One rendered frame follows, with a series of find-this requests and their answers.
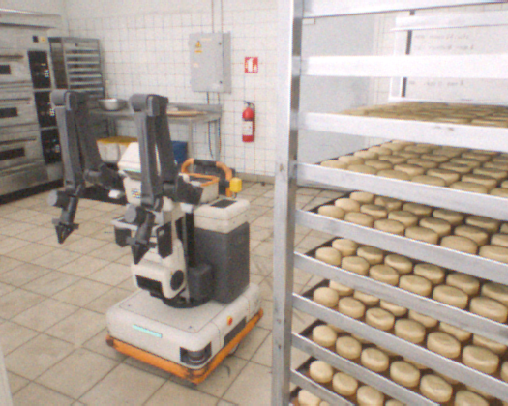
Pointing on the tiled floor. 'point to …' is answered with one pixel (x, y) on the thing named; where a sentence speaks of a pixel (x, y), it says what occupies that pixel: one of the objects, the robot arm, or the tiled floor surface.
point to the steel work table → (168, 123)
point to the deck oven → (18, 107)
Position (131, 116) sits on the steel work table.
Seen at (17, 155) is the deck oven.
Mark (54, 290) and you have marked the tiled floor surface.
